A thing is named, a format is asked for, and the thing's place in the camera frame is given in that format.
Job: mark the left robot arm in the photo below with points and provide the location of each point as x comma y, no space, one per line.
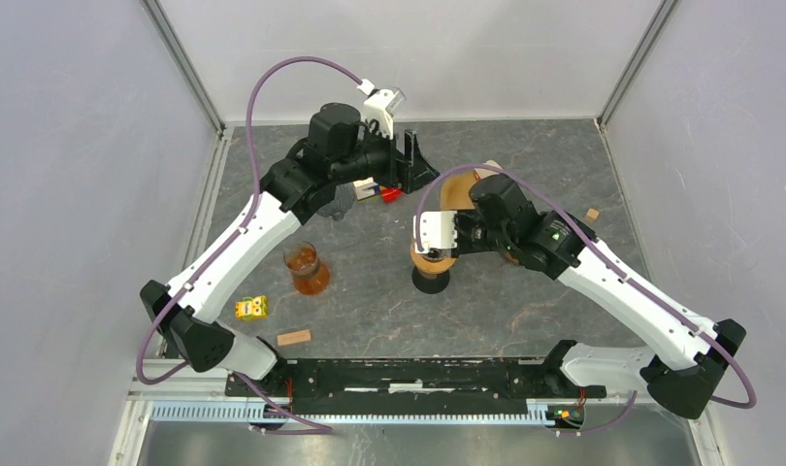
339,149

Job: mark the small wooden cube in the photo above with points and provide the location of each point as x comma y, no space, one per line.
591,216

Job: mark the red toy block base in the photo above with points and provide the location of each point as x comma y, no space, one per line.
389,195

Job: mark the amber glass flask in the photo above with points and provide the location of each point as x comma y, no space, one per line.
310,276

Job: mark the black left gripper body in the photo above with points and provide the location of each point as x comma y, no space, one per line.
377,158

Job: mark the small wooden plank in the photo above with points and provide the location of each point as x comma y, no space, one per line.
294,338

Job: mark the white toy block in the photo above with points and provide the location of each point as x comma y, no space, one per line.
366,189

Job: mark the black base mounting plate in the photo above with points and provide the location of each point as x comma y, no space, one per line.
414,386

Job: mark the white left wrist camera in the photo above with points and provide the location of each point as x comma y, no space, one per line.
379,107

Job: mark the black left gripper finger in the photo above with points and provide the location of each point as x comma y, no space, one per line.
411,145
417,173

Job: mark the yellow toy block figure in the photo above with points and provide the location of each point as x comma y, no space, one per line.
251,308

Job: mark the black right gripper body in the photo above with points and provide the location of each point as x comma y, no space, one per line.
473,236

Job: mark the grey slotted cable duct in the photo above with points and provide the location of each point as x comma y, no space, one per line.
256,412

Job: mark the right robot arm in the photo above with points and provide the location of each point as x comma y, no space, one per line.
684,355

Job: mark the dark smoky glass dripper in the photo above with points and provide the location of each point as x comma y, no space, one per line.
345,198

